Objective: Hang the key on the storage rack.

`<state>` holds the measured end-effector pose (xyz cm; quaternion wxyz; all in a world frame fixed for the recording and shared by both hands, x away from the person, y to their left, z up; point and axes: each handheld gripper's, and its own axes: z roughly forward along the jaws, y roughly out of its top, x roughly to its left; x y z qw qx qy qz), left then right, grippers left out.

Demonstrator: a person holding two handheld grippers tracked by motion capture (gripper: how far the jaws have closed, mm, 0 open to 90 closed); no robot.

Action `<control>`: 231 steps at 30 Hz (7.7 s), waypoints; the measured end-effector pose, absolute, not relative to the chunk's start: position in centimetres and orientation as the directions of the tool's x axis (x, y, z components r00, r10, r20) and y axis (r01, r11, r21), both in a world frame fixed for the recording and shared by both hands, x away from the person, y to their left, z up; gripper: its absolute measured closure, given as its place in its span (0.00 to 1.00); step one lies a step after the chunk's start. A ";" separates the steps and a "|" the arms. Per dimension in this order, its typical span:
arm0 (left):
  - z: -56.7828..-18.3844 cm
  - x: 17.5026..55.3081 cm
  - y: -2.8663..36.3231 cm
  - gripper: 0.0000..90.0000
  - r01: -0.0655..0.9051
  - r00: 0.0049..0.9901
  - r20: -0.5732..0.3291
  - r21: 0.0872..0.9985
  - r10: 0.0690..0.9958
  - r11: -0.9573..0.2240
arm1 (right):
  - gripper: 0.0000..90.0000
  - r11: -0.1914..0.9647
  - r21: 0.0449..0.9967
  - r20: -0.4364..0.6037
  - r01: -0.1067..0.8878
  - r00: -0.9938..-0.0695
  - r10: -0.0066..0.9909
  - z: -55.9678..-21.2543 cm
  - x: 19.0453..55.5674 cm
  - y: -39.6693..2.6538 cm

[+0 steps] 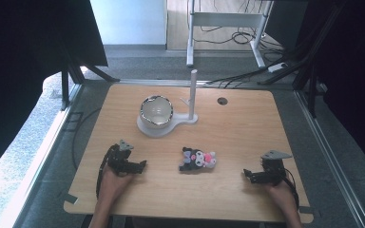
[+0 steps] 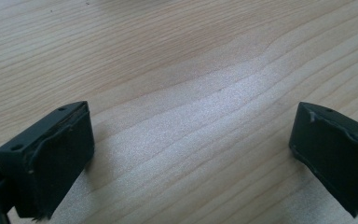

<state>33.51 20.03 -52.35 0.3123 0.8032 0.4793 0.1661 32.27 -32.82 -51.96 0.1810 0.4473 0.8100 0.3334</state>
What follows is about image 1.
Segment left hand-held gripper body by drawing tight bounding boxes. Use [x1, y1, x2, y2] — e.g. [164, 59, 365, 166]
[106, 139, 135, 176]

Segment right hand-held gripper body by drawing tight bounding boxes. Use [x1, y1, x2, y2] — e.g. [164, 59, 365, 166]
[259, 149, 294, 186]

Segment person's right hand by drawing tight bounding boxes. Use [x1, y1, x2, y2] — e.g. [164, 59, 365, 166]
[264, 180, 298, 211]

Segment grey tape piece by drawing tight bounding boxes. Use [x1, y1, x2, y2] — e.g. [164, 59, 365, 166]
[64, 193, 79, 205]
[298, 205, 316, 216]

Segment silver metal bowl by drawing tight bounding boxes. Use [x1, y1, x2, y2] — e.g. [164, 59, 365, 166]
[139, 94, 175, 129]

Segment black and pink plush toy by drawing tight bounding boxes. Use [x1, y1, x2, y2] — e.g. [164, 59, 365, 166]
[179, 146, 218, 173]

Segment white stand with pole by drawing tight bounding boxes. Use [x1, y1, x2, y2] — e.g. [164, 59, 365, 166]
[136, 68, 200, 139]

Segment black tripod stand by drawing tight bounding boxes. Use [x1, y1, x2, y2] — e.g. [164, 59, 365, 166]
[60, 47, 122, 112]

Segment white power strip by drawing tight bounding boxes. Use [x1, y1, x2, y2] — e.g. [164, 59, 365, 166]
[267, 62, 289, 73]

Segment black metal stand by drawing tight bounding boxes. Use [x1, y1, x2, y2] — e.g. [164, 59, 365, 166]
[257, 0, 350, 119]

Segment dark curtain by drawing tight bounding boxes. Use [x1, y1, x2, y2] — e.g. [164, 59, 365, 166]
[0, 0, 109, 183]
[298, 0, 365, 180]

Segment left hand-held gripper cable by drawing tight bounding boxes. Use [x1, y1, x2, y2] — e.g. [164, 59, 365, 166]
[95, 144, 120, 199]

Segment hand-held gripper cable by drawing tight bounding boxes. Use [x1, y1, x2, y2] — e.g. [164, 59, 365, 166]
[280, 167, 300, 210]
[95, 144, 120, 199]

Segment right hand-held gripper cable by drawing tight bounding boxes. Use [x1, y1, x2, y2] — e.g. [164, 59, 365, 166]
[280, 167, 300, 210]

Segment thin black floor cable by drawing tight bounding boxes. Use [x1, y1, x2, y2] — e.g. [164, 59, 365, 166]
[71, 106, 103, 171]

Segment aluminium floor rail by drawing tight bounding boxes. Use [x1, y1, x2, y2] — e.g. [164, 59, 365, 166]
[0, 83, 84, 228]
[293, 83, 365, 228]

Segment black cables on floor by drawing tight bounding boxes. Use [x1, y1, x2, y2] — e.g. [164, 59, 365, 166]
[193, 0, 298, 89]

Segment white desk frame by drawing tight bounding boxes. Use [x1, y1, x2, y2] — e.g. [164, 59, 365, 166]
[185, 0, 274, 69]

